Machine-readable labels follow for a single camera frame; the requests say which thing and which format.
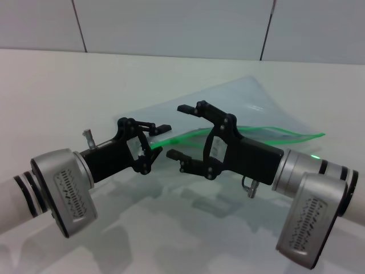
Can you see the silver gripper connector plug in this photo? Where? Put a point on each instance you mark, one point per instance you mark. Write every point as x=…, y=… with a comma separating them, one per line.
x=251, y=188
x=90, y=140

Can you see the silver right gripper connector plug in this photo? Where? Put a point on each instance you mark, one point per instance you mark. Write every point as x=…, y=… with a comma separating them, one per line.
x=251, y=188

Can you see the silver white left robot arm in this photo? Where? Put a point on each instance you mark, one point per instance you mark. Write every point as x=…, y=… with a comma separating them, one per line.
x=62, y=194

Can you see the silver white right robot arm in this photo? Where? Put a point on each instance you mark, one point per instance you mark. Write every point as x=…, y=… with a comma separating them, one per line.
x=310, y=205

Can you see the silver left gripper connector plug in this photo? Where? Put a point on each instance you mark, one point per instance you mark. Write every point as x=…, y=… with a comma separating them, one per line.
x=90, y=140

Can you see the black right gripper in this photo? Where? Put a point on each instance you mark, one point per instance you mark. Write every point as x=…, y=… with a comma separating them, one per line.
x=251, y=160

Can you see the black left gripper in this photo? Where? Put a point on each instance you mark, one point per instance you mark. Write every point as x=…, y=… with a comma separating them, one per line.
x=111, y=160

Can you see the clear green-zip document bag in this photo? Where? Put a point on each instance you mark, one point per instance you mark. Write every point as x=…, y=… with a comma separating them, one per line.
x=256, y=97

